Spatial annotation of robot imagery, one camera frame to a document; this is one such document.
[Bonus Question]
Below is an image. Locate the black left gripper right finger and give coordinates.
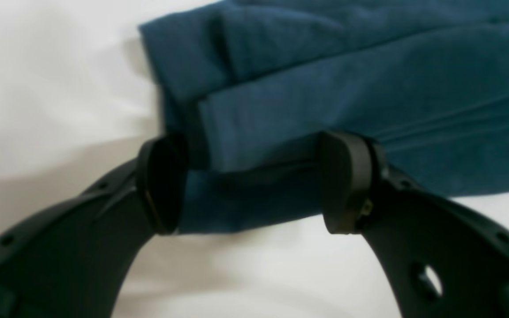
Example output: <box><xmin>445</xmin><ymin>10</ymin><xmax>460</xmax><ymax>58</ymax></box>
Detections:
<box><xmin>317</xmin><ymin>131</ymin><xmax>509</xmax><ymax>318</ymax></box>

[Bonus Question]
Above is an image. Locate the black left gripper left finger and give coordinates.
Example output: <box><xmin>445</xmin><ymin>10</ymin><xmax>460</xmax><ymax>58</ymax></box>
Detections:
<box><xmin>0</xmin><ymin>134</ymin><xmax>189</xmax><ymax>318</ymax></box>

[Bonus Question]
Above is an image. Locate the dark teal T-shirt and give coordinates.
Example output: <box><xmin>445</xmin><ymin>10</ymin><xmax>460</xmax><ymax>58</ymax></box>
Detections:
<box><xmin>139</xmin><ymin>0</ymin><xmax>509</xmax><ymax>234</ymax></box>

